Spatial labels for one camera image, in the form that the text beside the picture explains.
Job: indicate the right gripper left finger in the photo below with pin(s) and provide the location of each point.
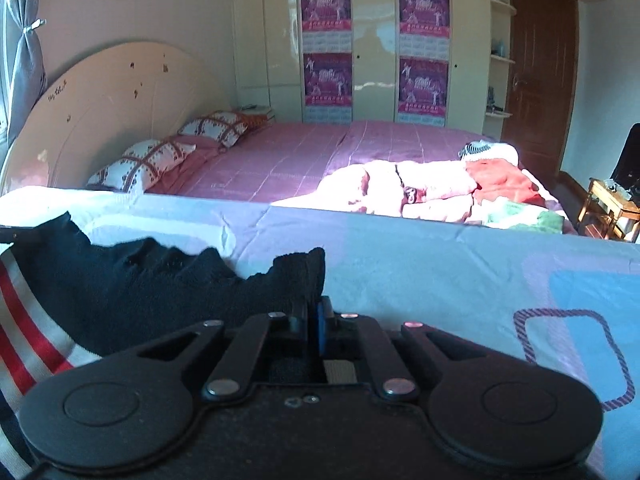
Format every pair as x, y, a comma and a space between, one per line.
275, 348

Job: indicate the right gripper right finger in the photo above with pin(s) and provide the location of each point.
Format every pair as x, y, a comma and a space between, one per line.
357, 353

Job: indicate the striped knit sweater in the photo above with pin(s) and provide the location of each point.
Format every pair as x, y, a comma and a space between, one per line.
66, 302

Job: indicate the pile of clothes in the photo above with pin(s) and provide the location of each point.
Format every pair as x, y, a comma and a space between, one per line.
484, 186

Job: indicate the pink bed sheet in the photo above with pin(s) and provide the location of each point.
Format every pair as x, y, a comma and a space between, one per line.
288, 160

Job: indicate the far patterned pillow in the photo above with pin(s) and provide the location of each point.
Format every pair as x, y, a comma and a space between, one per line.
226, 128

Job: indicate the patterned pillow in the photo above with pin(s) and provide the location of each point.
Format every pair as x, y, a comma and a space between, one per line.
226, 128
141, 166

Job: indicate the near patterned pillow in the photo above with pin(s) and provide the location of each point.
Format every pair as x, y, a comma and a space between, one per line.
141, 166

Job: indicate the white blue patterned quilt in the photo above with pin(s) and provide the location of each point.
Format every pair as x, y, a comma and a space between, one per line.
562, 301

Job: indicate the lower left pink poster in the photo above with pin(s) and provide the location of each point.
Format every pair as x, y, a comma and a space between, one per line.
328, 88

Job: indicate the pink poster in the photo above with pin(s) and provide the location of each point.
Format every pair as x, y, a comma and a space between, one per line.
423, 91
328, 88
326, 26
424, 29

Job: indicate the lower right pink poster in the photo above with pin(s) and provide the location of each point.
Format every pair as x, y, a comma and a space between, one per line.
423, 91

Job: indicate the cream round headboard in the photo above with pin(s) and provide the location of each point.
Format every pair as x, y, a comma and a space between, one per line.
104, 104

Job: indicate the small wooden table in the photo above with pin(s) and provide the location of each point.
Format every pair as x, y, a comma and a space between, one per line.
607, 214

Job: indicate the cream glossy wardrobe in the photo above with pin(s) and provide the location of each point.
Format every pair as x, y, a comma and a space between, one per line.
269, 60

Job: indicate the upper right pink poster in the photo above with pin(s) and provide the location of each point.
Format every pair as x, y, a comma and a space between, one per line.
424, 29

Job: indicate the upper left pink poster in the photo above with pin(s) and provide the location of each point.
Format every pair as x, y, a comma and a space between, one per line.
326, 26

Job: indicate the black chair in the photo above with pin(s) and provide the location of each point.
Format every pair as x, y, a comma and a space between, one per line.
627, 172

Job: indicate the grey curtain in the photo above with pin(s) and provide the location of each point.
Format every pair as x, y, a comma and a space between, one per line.
22, 69

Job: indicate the brown wooden door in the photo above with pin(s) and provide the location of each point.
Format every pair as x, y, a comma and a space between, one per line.
540, 97

